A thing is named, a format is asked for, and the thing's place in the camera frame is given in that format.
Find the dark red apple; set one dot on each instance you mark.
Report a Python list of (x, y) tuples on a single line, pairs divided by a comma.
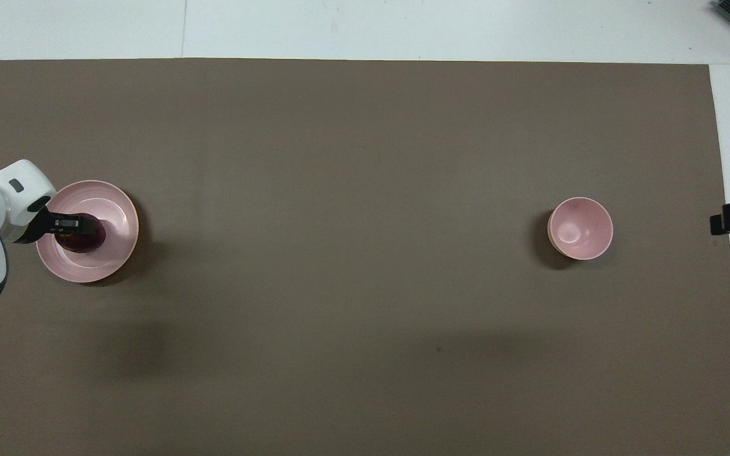
[(89, 244)]

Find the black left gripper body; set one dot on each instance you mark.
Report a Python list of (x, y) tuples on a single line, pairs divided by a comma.
[(43, 225)]

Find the pink bowl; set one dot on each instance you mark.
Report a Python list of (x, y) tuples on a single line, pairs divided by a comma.
[(583, 228)]

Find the pink plate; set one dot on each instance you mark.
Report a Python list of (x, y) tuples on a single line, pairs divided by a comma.
[(111, 253)]

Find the brown table mat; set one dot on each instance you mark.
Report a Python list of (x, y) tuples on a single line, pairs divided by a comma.
[(365, 190)]

